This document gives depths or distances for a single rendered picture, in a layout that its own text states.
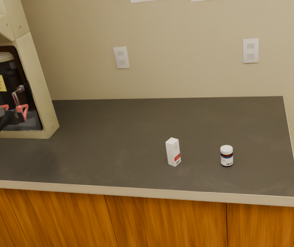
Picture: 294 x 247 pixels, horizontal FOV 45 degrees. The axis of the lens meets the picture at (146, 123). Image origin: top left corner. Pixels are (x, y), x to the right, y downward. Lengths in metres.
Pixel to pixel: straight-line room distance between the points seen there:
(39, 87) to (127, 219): 0.69
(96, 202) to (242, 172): 0.56
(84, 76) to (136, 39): 0.37
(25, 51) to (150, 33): 0.59
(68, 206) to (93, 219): 0.12
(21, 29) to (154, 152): 0.73
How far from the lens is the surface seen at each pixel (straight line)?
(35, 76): 1.60
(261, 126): 1.53
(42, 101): 1.64
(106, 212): 1.43
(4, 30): 1.46
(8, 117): 1.47
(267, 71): 1.76
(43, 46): 1.99
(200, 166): 1.31
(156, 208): 1.33
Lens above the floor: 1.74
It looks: 30 degrees down
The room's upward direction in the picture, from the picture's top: 9 degrees counter-clockwise
